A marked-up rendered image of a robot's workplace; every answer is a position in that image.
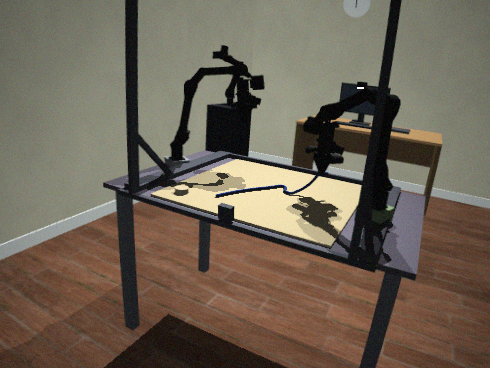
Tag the cream work mat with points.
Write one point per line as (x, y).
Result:
(316, 215)

